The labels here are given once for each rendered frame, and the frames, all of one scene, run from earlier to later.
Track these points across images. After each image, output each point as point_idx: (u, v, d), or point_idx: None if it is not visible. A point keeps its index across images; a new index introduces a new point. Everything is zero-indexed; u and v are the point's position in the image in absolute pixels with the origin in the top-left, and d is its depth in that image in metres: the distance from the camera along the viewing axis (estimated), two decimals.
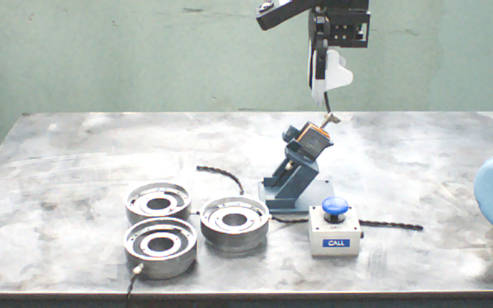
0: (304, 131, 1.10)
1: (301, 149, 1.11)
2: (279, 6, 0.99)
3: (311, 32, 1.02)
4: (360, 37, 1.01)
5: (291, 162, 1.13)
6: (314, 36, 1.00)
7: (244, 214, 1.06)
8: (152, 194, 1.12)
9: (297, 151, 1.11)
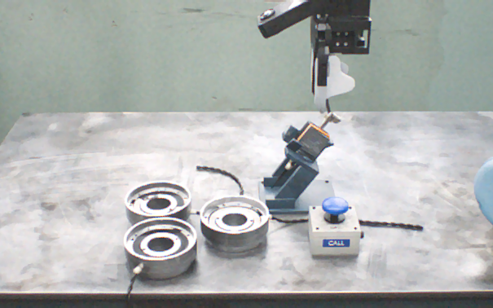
0: (304, 131, 1.10)
1: (301, 149, 1.11)
2: (280, 15, 1.00)
3: (313, 39, 1.02)
4: (362, 44, 1.01)
5: (291, 162, 1.13)
6: (315, 43, 1.00)
7: (244, 214, 1.06)
8: None
9: (297, 151, 1.11)
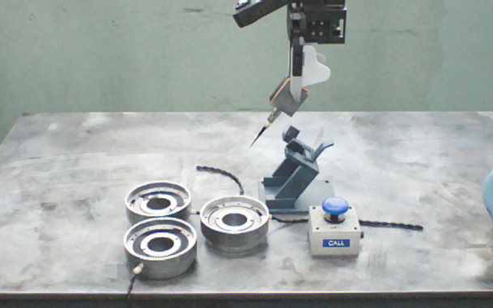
0: (282, 86, 1.06)
1: (279, 105, 1.07)
2: (255, 3, 0.99)
3: (288, 28, 1.01)
4: (337, 33, 1.00)
5: (269, 119, 1.09)
6: (290, 33, 0.99)
7: (244, 214, 1.06)
8: None
9: (275, 107, 1.07)
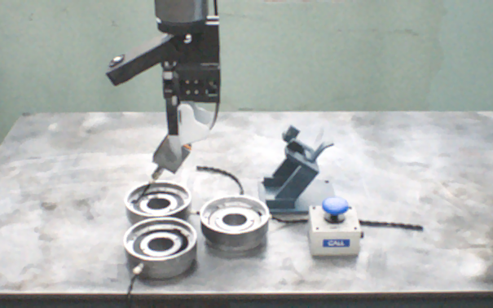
0: (163, 143, 1.03)
1: (160, 162, 1.04)
2: (127, 62, 0.96)
3: None
4: (213, 92, 0.97)
5: (153, 176, 1.06)
6: (163, 92, 0.96)
7: (244, 214, 1.06)
8: None
9: (157, 165, 1.04)
